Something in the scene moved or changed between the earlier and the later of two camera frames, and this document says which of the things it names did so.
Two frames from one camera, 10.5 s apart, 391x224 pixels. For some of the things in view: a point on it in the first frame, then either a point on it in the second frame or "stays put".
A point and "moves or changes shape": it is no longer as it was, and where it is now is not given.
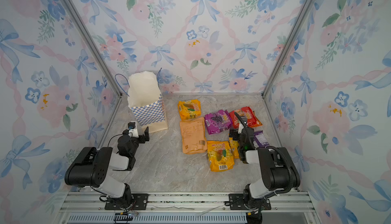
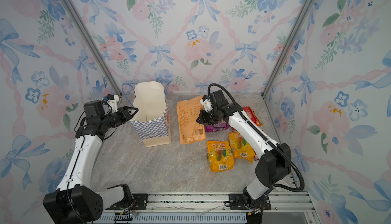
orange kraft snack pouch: [194, 139] moves or changes shape
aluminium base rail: [292, 207] stays put
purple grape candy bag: [218, 121] stays put
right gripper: [234, 134] to [203, 120]
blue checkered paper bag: [145, 101] moves or changes shape
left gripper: [141, 137] to [126, 114]
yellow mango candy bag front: [221, 156] stays put
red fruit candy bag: [246, 112] stays put
